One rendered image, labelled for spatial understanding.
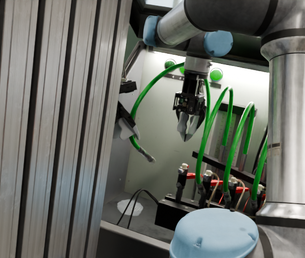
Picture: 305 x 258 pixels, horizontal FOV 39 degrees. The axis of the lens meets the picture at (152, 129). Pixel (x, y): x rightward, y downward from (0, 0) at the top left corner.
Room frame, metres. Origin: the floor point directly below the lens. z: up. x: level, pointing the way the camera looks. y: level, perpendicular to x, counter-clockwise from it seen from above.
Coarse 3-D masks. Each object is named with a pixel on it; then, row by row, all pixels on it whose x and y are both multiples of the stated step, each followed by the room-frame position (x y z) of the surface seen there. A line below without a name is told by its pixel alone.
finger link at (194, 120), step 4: (192, 116) 1.24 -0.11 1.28; (196, 116) 1.24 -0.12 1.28; (192, 120) 1.22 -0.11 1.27; (196, 120) 1.24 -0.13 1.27; (192, 124) 1.22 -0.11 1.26; (196, 124) 1.24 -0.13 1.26; (188, 128) 1.25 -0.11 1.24; (192, 128) 1.23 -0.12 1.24; (188, 132) 1.20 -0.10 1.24; (192, 132) 1.24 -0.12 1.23; (188, 136) 1.24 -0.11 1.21; (192, 136) 1.25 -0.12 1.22
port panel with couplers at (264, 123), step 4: (268, 96) 1.50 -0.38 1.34; (268, 100) 1.49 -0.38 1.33; (264, 116) 1.50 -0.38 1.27; (264, 120) 1.49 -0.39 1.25; (264, 124) 1.49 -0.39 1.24; (264, 128) 1.49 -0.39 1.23; (260, 132) 1.50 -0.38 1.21; (264, 132) 1.49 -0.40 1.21; (260, 136) 1.49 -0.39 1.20; (260, 140) 1.49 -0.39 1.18; (256, 148) 1.50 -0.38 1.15; (256, 152) 1.49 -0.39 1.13; (260, 152) 1.49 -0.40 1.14; (252, 164) 1.50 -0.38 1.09; (252, 168) 1.50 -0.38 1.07
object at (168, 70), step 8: (176, 64) 1.32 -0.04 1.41; (168, 72) 1.29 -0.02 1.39; (152, 80) 1.26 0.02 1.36; (208, 88) 1.45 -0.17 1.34; (144, 96) 1.23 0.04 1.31; (208, 96) 1.46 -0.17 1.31; (136, 104) 1.21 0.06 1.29; (208, 104) 1.47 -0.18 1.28; (208, 112) 1.47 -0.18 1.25; (208, 120) 1.48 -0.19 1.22; (136, 144) 1.23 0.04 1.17
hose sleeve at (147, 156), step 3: (141, 147) 1.25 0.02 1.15; (138, 150) 1.24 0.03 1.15; (141, 150) 1.25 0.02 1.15; (144, 150) 1.26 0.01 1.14; (141, 153) 1.25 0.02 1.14; (144, 153) 1.26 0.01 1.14; (147, 153) 1.27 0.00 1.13; (144, 156) 1.26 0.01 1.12; (147, 156) 1.27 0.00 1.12; (150, 156) 1.28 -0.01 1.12; (147, 159) 1.28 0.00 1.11; (150, 159) 1.28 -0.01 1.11
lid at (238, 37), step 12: (132, 0) 1.55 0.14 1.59; (144, 0) 1.49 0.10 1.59; (156, 0) 1.46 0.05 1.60; (168, 0) 1.44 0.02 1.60; (180, 0) 1.42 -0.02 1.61; (132, 12) 1.63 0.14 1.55; (144, 12) 1.52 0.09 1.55; (156, 12) 1.51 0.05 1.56; (132, 24) 1.65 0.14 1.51; (144, 24) 1.60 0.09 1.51; (240, 36) 1.45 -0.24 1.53; (252, 36) 1.43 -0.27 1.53; (240, 48) 1.52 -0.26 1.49; (252, 48) 1.49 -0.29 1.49; (264, 60) 1.54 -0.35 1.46
